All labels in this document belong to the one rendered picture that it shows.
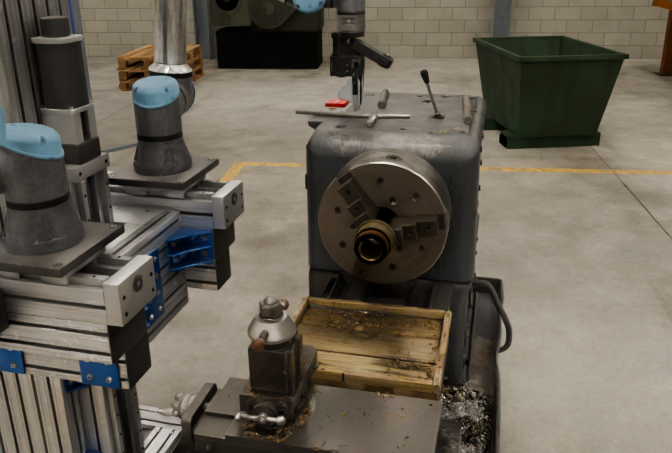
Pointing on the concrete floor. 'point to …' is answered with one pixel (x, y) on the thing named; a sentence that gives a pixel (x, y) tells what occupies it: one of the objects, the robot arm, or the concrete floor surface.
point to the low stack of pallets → (139, 66)
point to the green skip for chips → (546, 89)
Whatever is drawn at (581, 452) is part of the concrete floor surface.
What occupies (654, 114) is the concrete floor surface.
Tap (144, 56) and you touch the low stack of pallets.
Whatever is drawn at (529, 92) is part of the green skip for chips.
